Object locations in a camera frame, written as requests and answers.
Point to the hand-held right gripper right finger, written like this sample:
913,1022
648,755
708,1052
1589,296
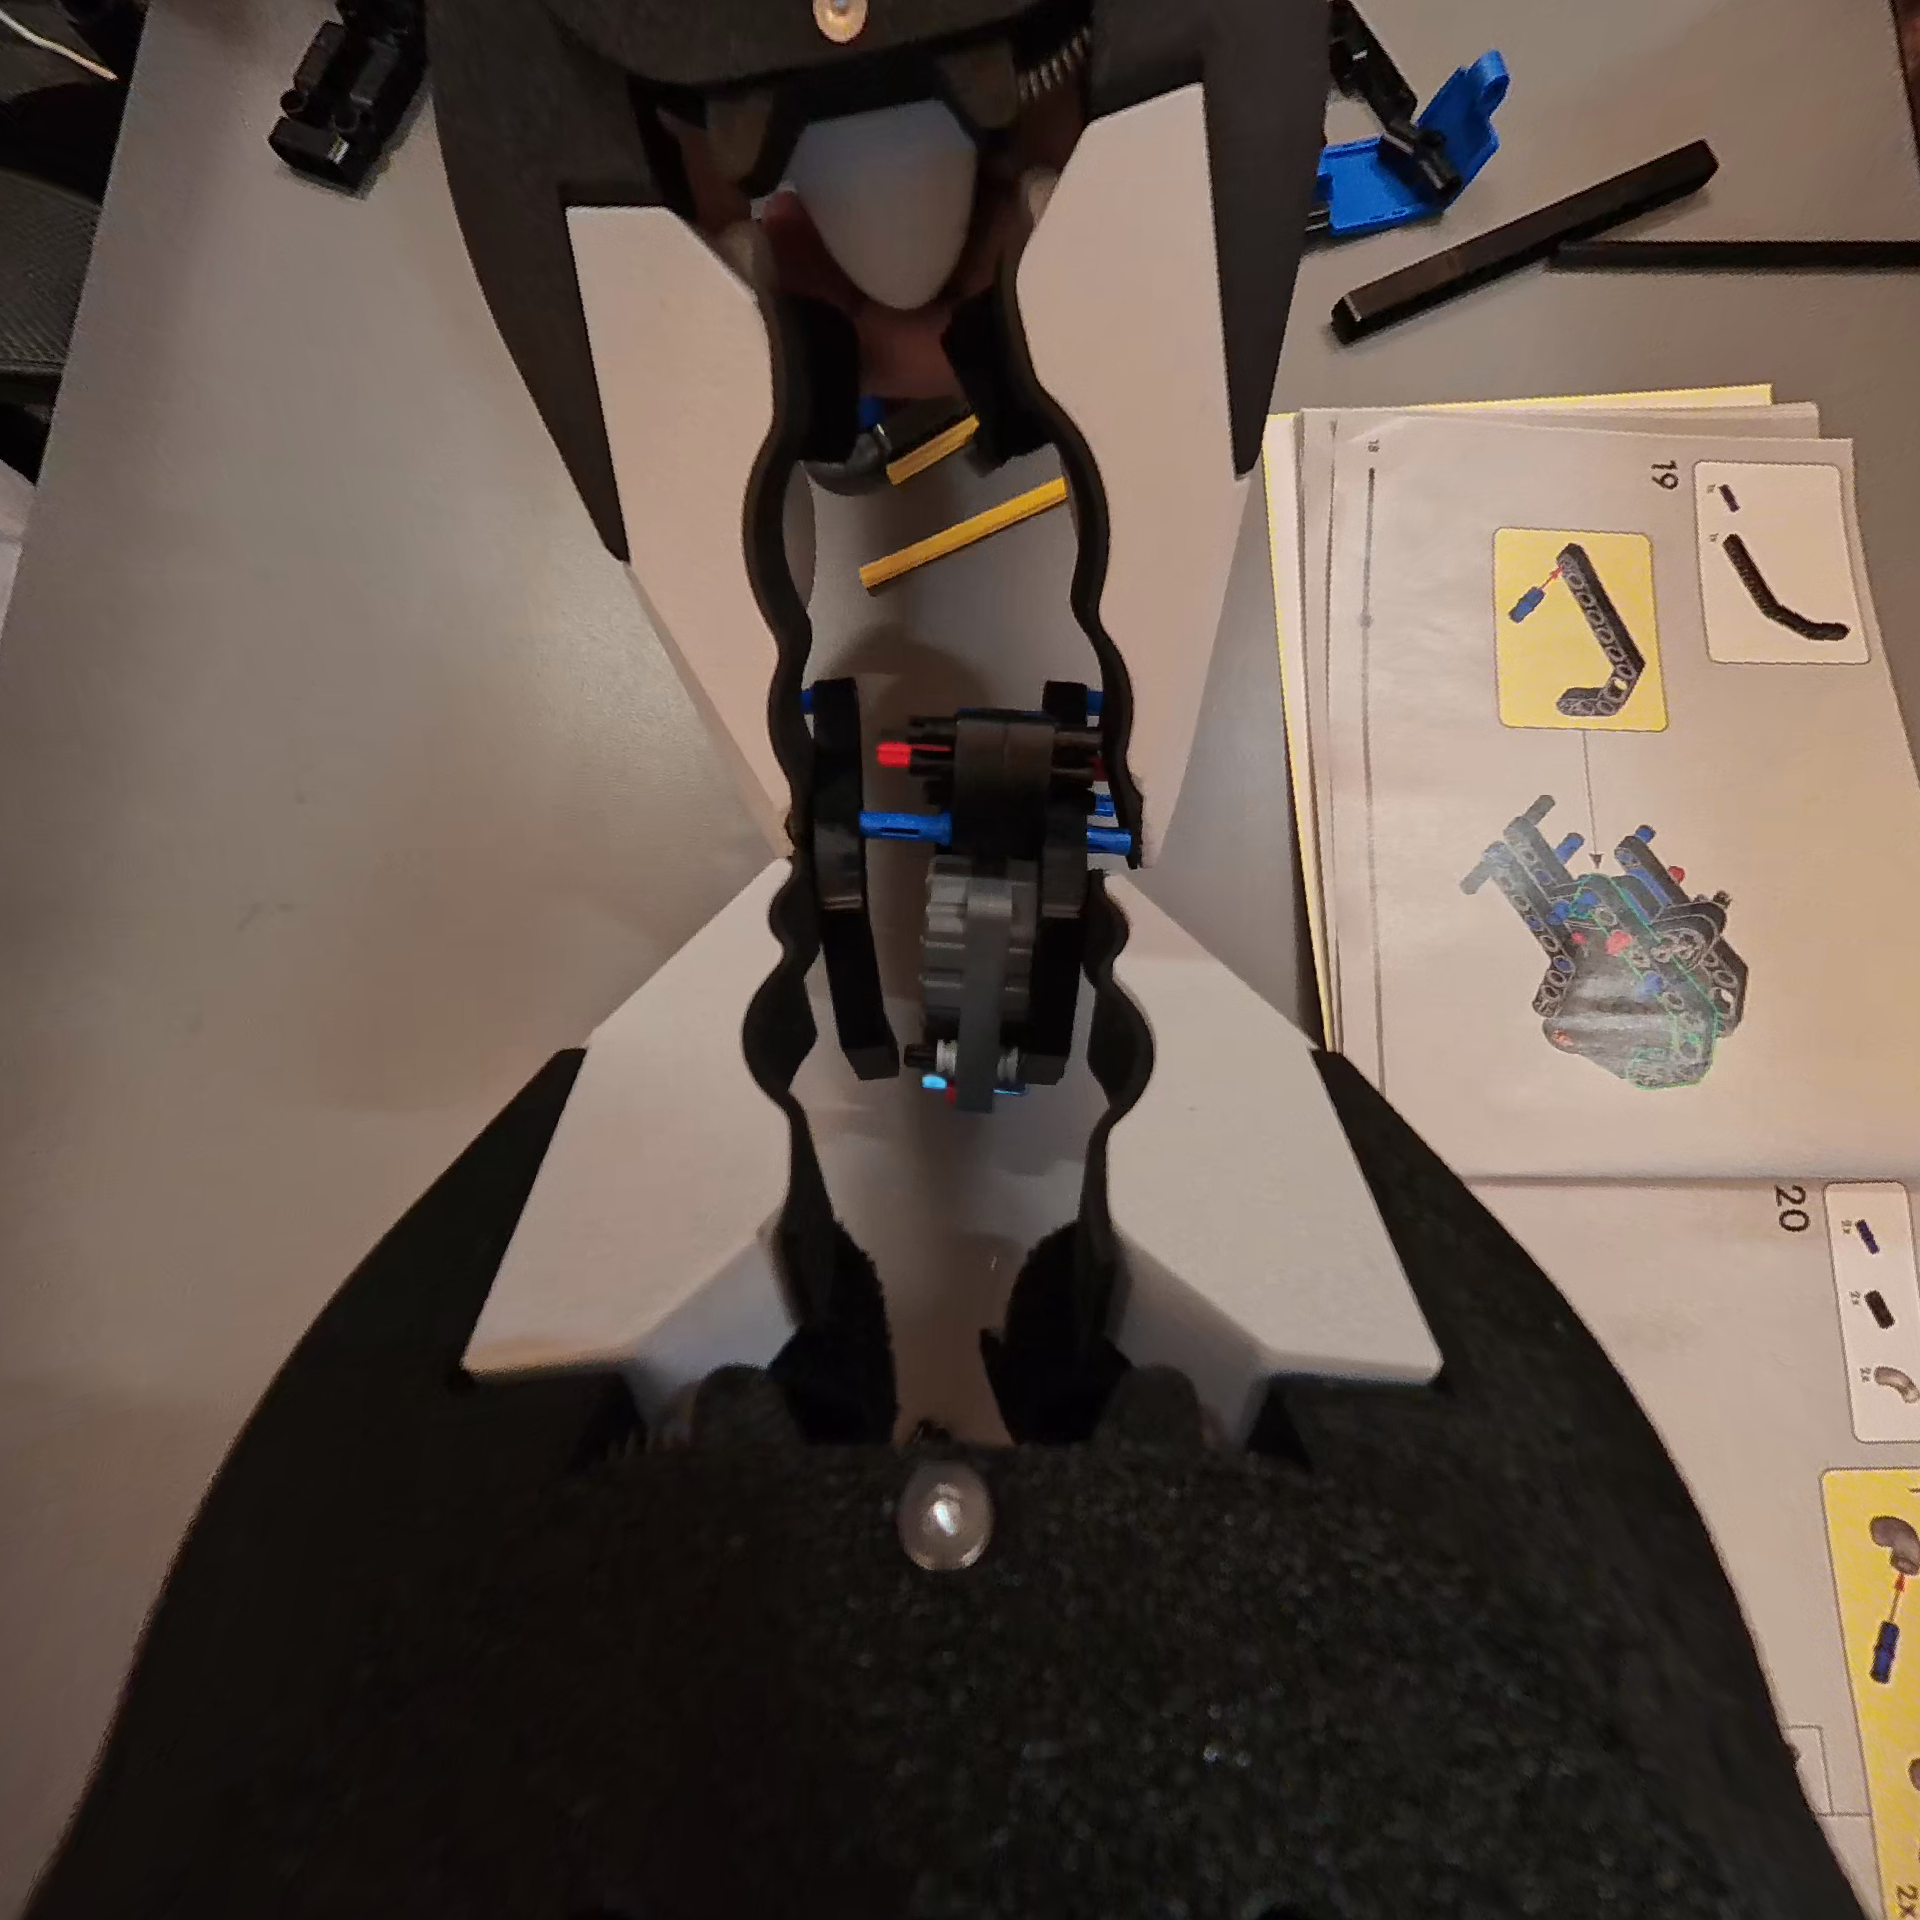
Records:
1276,1202

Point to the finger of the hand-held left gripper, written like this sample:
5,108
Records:
1170,449
675,449

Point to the black lego connector block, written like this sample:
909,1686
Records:
343,103

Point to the lego motor chassis assembly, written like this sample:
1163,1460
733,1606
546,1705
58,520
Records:
975,960

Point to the black bent lego beam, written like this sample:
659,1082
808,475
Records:
848,900

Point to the person's left hand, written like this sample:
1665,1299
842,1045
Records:
908,362

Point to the thin black lego axle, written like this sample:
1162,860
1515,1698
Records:
1725,256

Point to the long black lego beam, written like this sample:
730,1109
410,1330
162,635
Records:
1530,240

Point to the lego instruction booklet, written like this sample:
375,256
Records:
1575,1049

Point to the long yellow lego axle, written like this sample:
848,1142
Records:
966,533

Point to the blue lego panel piece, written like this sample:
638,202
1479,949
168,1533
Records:
1380,188

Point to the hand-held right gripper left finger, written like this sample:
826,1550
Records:
645,1202

